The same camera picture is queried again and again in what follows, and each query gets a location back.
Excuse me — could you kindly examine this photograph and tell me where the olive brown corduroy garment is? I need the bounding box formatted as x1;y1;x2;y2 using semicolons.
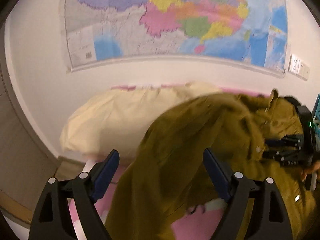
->
105;90;319;239

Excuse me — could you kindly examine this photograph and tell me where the person's right hand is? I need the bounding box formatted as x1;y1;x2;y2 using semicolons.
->
301;160;320;181

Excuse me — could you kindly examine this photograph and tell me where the blue perforated plastic basket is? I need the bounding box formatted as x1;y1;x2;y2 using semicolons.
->
312;94;320;138

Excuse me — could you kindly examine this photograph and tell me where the cream pillow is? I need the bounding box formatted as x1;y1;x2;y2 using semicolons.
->
60;82;222;161

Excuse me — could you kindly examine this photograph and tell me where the white wall socket panel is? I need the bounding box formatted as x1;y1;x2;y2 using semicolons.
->
288;54;310;81

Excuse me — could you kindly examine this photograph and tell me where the colourful wall map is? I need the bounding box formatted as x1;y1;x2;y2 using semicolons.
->
61;0;288;76

